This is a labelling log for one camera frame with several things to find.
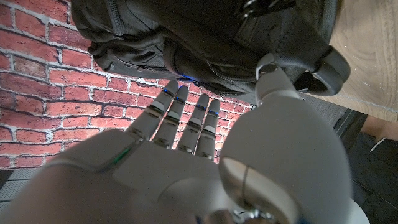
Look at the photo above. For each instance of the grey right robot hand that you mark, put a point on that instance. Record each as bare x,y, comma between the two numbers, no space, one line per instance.
186,174

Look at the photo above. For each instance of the black backpack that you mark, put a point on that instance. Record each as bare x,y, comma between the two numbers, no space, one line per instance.
202,34

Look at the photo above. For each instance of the person in black shorts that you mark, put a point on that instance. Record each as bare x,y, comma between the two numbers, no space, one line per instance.
382,127

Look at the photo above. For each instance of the brick wall print backdrop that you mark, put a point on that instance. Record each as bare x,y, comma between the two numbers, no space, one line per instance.
46,93

